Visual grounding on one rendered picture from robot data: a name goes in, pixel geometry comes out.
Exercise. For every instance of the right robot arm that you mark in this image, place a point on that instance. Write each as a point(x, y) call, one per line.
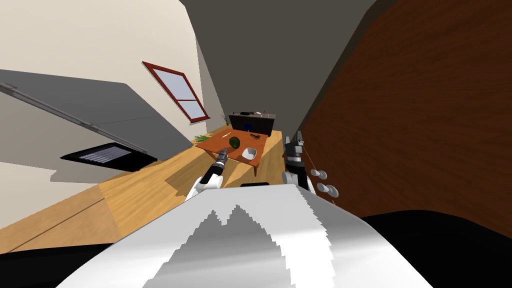
point(296, 172)

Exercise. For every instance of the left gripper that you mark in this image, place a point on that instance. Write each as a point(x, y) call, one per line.
point(221, 156)

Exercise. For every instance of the black scissors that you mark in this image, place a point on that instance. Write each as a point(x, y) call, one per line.
point(255, 136)

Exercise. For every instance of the orange wooden table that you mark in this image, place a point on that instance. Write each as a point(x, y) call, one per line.
point(218, 144)

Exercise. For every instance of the green plant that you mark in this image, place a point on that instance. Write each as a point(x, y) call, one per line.
point(202, 138)

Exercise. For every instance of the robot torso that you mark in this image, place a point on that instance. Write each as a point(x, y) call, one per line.
point(248, 240)

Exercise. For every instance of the dark sideboard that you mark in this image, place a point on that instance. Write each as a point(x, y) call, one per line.
point(260, 123)

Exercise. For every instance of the green watermelon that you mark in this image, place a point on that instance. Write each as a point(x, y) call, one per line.
point(234, 142)

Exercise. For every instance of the red framed window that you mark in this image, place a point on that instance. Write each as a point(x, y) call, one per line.
point(180, 91)

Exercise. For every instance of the white bowl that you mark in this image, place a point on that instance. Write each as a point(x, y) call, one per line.
point(249, 153)

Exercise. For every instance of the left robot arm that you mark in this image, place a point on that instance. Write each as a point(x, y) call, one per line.
point(210, 180)

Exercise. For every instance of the white knife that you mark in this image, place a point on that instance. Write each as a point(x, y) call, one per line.
point(226, 134)

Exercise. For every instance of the brown wooden door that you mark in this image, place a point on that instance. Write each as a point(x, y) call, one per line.
point(420, 120)

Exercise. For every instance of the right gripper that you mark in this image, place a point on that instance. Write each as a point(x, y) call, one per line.
point(294, 151)

